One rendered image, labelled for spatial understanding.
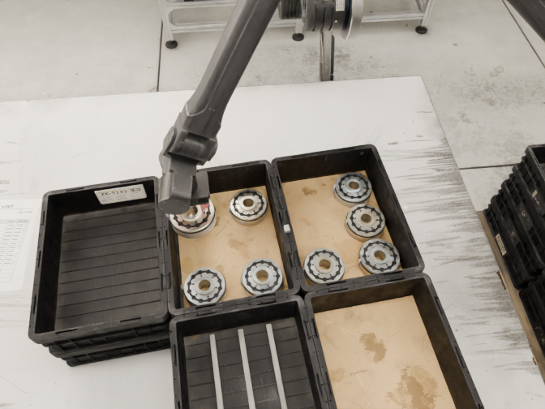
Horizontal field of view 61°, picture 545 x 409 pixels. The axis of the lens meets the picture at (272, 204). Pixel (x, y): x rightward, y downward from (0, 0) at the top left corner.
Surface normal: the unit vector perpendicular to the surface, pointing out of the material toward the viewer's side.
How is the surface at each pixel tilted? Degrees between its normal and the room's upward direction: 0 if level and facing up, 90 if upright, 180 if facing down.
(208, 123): 79
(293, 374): 0
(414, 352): 0
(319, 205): 0
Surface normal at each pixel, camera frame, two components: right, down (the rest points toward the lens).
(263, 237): 0.00, -0.56
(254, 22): 0.21, 0.69
